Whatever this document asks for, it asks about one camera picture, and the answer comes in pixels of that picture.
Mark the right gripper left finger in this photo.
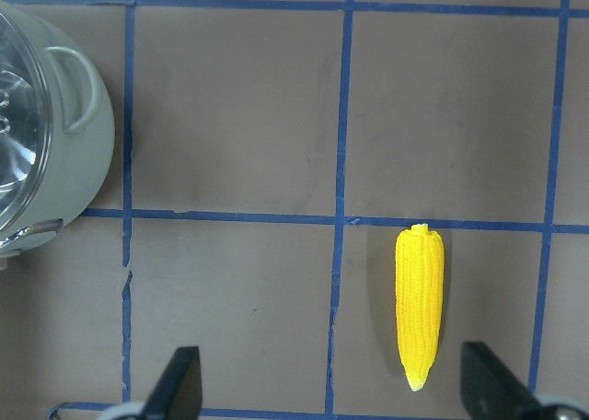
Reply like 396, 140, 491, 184
142, 346, 203, 420

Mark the pale green electric pot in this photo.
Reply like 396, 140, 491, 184
1, 3, 115, 268

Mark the glass pot lid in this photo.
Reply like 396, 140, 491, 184
1, 12, 51, 229

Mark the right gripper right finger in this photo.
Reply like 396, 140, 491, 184
460, 342, 541, 420

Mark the yellow corn cob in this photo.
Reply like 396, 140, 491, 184
395, 224, 445, 391

